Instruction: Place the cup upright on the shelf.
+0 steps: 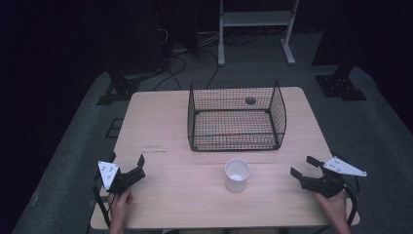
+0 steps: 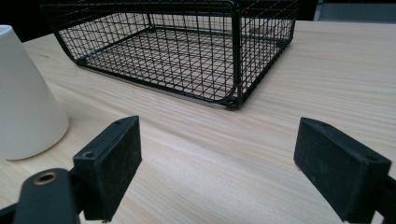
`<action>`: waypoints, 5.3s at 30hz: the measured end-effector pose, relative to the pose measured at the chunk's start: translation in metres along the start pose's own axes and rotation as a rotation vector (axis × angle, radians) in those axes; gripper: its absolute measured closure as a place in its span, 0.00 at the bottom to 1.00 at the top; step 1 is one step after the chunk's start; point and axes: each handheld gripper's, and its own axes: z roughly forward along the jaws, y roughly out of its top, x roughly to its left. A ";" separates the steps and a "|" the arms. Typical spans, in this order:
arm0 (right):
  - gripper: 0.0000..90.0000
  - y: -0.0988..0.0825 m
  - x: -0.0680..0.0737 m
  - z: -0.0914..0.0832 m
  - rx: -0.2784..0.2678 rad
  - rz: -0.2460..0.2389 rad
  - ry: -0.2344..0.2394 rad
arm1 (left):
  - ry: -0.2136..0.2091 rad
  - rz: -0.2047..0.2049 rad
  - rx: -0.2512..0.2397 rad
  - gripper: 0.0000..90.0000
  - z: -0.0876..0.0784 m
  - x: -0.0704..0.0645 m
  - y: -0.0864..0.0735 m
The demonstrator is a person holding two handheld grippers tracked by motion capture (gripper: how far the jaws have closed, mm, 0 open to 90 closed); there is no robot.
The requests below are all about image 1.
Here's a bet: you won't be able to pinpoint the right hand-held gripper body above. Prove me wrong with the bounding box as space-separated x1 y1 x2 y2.
300 156 368 199

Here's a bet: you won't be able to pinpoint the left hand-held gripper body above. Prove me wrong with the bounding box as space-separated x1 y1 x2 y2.
97 160 134 196

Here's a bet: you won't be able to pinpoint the person's right hand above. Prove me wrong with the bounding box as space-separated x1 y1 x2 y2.
312 190 349 228

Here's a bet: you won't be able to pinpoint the person's left hand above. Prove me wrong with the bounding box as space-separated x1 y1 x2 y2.
108 187 133 226

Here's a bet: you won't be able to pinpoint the white cup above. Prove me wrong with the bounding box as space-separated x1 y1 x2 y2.
224 158 251 194

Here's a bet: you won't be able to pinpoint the black stand base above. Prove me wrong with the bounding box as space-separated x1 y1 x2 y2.
314 63 368 102
95 76 141 106

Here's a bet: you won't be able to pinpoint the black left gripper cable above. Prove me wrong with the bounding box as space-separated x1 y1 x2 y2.
92 171 112 229

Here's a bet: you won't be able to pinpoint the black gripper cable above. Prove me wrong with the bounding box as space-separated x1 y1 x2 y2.
343 176 362 227
92 171 112 229

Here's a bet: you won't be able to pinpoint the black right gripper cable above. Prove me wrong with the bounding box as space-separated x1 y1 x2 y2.
343 176 362 227

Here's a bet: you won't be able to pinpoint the black rectangular floor frame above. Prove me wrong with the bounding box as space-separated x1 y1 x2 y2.
104 118 125 139

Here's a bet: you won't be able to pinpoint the black wire basket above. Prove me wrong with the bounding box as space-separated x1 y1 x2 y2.
186 79 288 153

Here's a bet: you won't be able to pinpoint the black floor cables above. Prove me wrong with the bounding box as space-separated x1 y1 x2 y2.
151 28 257 93

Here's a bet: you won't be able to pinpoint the white metal stand frame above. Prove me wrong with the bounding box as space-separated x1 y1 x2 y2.
217 0 300 67

